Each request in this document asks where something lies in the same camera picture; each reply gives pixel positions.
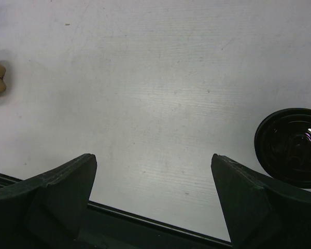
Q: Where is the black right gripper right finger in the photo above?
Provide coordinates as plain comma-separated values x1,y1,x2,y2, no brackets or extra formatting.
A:
210,154,311,248

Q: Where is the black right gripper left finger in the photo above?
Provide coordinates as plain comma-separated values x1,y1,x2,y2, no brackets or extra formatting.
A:
0,154,97,248

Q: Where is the stack of black lids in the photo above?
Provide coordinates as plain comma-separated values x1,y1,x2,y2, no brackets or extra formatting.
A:
254,108,311,189

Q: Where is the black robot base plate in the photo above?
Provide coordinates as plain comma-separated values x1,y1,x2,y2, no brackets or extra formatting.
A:
0,170,234,249

